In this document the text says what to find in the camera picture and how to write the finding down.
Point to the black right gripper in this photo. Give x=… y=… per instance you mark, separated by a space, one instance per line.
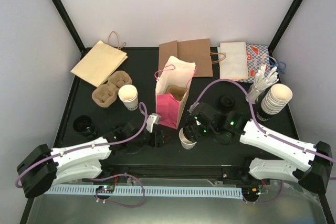
x=193 y=133

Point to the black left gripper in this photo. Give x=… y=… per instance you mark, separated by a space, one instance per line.
x=159 y=142

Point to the cake print paper bag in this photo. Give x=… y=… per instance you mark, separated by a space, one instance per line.
x=175 y=73

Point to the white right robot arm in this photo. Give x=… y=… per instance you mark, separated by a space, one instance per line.
x=307 y=164

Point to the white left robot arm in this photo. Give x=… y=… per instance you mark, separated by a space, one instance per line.
x=46 y=167

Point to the white paper coffee cup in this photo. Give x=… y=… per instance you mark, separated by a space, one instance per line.
x=128 y=94

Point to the black cup lid stack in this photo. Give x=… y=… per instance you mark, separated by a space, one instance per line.
x=226 y=102

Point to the white paper bag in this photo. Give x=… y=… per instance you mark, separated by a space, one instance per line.
x=232 y=60

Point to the white plastic cutlery bunch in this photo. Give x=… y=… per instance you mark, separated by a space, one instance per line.
x=262 y=81

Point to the stack of paper cups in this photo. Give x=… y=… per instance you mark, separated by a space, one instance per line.
x=275 y=100

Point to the brown pulp cup carrier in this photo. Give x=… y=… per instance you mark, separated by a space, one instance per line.
x=106 y=94

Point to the stack of black lids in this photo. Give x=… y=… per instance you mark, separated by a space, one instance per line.
x=84 y=126

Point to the brown kraft paper bag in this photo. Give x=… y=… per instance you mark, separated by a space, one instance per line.
x=197 y=51

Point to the red blue patterned bag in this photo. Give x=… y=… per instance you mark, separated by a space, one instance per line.
x=258 y=55

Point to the tan paper bag with handles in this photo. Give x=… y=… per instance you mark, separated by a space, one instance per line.
x=100 y=63

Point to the white perforated front rail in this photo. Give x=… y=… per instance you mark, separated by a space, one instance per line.
x=149 y=191

